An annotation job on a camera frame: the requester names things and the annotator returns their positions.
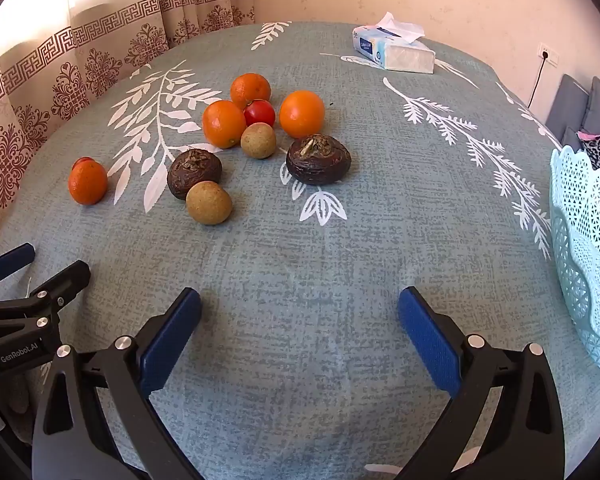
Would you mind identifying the dark grey cloth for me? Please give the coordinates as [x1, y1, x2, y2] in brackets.
[0, 374, 37, 447]

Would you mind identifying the black power cable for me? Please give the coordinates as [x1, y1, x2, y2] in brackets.
[527, 55, 549, 109]

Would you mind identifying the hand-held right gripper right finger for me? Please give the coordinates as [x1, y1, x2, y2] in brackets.
[399, 286, 566, 480]

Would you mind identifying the leaf print grey-green tablecloth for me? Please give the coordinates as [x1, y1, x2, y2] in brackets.
[0, 21, 600, 480]

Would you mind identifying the orange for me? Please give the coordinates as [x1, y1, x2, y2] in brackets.
[279, 90, 326, 139]
[230, 73, 272, 110]
[68, 160, 109, 206]
[202, 100, 247, 150]

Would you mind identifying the dark water chestnut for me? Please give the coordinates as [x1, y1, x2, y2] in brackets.
[167, 148, 223, 201]
[286, 134, 352, 186]

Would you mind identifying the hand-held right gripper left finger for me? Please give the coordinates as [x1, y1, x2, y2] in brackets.
[31, 287, 203, 480]

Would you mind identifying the brown round longan fruit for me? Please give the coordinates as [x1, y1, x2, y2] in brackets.
[240, 123, 277, 160]
[185, 180, 233, 226]

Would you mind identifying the beige patterned curtain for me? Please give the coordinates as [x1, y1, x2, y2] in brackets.
[0, 0, 256, 253]

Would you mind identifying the white wall socket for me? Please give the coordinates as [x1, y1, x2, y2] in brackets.
[536, 42, 561, 67]

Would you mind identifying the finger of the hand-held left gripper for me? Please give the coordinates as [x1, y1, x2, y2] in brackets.
[0, 242, 36, 303]
[0, 260, 92, 333]

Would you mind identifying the light blue plastic basket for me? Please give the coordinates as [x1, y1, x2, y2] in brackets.
[550, 145, 600, 381]

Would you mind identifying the tissue pack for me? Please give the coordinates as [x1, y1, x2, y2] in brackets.
[352, 11, 436, 75]

